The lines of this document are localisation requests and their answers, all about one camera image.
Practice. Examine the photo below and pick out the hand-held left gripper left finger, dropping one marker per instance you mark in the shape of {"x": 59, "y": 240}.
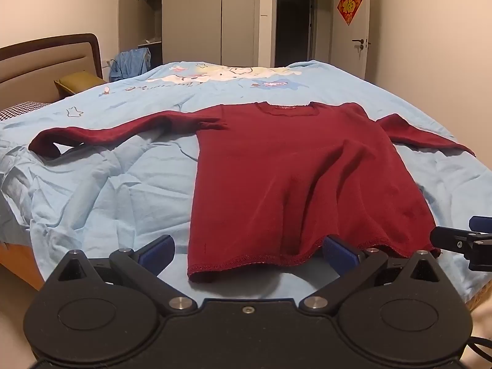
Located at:
{"x": 157, "y": 251}

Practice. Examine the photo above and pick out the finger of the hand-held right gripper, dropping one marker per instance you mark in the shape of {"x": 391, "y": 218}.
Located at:
{"x": 453, "y": 238}
{"x": 481, "y": 223}

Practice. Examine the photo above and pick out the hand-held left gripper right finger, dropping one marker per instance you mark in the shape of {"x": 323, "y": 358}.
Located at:
{"x": 338, "y": 253}

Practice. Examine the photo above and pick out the dark red long-sleeve shirt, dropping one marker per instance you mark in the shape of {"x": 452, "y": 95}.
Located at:
{"x": 288, "y": 169}

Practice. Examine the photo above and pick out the blue clothes heap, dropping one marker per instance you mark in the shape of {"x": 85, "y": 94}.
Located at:
{"x": 128, "y": 65}

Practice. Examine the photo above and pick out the light blue printed blanket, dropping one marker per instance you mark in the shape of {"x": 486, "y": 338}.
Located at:
{"x": 115, "y": 184}

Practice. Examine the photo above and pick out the olive green pillow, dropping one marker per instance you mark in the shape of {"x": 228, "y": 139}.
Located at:
{"x": 78, "y": 81}

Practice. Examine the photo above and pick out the black white houndstooth pillow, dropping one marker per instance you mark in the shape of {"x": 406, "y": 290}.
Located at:
{"x": 21, "y": 109}

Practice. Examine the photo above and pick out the white room door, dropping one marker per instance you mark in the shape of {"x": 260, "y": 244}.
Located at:
{"x": 348, "y": 46}

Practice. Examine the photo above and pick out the brown padded bed headboard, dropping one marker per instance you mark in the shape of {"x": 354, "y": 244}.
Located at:
{"x": 34, "y": 59}

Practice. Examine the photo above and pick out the open grey wardrobe door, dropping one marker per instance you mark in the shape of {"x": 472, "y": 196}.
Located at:
{"x": 128, "y": 19}

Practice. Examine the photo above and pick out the grey built-in wardrobe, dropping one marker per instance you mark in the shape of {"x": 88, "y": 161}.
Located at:
{"x": 200, "y": 15}

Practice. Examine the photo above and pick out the red diamond door decoration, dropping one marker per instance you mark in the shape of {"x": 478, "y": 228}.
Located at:
{"x": 349, "y": 4}

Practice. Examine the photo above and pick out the wooden bed frame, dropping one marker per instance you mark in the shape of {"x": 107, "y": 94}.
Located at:
{"x": 19, "y": 265}

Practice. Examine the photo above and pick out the dark doorway frame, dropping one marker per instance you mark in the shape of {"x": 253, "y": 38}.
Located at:
{"x": 294, "y": 27}

